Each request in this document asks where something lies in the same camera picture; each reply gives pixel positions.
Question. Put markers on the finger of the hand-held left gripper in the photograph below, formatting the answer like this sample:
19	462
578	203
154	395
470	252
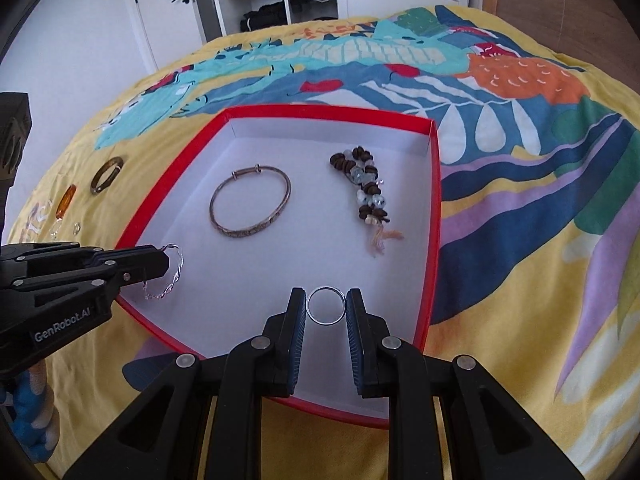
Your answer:
55	254
145	266

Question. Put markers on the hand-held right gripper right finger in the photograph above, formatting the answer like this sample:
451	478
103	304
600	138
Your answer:
352	340

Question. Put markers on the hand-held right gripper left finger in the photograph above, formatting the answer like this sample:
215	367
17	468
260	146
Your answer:
299	332

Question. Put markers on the silver hoop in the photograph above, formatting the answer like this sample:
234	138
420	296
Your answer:
73	229

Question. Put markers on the amber bangle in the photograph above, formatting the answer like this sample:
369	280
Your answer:
66	202

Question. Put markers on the dark brown bangle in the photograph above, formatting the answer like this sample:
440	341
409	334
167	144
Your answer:
97	184

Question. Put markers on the red jewelry box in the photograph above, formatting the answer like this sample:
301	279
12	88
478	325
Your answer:
300	240

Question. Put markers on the dark object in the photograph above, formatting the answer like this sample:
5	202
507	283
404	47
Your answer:
12	135

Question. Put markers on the colourful printed blanket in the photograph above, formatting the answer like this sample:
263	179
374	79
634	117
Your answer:
500	160

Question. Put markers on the white door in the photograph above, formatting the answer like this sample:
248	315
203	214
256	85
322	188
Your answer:
165	25

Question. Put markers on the black folded clothes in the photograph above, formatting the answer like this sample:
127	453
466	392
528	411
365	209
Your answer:
262	17

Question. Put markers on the wooden headboard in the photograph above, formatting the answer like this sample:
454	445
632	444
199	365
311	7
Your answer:
550	5

